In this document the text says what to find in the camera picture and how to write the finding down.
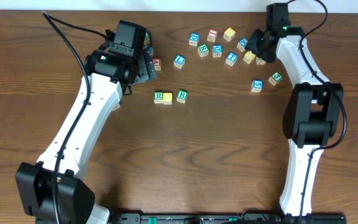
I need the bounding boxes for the blue D wooden block upper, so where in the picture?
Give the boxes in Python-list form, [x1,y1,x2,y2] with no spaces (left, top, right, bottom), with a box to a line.
[189,32,200,47]

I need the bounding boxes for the green r wooden block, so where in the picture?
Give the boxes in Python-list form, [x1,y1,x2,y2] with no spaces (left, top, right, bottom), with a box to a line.
[197,44,209,57]
[154,91,163,104]

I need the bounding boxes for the blue L wooden block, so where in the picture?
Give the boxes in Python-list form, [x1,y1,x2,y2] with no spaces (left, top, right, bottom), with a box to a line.
[173,55,186,69]

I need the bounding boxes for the red I wooden block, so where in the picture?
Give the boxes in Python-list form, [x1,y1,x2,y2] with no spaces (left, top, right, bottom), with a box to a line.
[207,29,218,43]

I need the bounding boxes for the green N wooden block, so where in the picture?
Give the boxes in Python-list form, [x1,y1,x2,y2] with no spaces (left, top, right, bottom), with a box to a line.
[256,57,266,65]

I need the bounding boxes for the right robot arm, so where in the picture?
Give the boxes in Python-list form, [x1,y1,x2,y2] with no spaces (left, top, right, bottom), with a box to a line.
[246,26,343,217]

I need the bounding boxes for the blue d wooden block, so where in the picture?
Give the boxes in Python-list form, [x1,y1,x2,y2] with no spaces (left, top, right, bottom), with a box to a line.
[213,45,223,57]
[189,32,200,47]

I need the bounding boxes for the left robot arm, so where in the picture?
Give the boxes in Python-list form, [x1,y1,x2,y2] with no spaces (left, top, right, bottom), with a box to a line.
[16,45,157,223]

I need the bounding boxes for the green J wooden block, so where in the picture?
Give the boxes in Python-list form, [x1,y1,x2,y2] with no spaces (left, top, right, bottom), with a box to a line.
[268,72,283,86]

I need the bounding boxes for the blue X wooden block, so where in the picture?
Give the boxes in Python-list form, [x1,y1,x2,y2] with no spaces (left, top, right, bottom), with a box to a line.
[237,38,248,52]

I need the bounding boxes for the yellow O wooden block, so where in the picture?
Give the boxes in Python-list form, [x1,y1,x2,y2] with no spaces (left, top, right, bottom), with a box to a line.
[243,51,256,64]
[163,92,173,105]

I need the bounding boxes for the green 4 wooden block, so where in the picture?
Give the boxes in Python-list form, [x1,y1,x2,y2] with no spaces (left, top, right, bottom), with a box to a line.
[112,103,121,111]

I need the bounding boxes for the blue D wooden block lower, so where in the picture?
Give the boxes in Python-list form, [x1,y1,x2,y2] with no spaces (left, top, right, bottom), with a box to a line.
[213,45,223,57]

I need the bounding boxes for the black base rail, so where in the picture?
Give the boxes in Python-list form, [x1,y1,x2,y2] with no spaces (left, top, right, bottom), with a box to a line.
[108,212,347,224]

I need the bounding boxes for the blue 5 wooden block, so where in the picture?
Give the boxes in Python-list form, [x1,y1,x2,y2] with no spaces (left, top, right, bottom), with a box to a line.
[251,80,264,93]

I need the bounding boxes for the green B wooden block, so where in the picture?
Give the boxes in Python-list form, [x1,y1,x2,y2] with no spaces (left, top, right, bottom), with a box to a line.
[177,90,188,103]

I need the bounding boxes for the red A wooden block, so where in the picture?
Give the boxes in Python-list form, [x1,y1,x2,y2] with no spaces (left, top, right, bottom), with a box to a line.
[153,58,162,71]

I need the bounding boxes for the yellow top wooden block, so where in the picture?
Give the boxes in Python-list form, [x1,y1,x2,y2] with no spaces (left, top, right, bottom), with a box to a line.
[223,27,236,42]

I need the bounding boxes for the blue T wooden block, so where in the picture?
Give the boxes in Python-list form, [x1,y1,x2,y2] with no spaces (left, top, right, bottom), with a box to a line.
[225,52,238,67]

